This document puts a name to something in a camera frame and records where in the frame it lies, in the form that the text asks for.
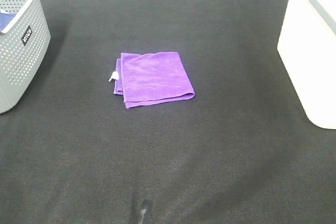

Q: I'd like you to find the blue cloth in basket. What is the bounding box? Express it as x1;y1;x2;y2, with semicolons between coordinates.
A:
0;9;15;31

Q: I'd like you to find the white storage bin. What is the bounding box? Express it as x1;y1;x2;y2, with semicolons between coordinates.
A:
277;0;335;129

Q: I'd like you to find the grey perforated laundry basket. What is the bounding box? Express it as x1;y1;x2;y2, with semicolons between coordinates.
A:
1;0;51;113

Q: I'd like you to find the purple towel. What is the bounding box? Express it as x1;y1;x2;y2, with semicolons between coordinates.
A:
109;52;195;109

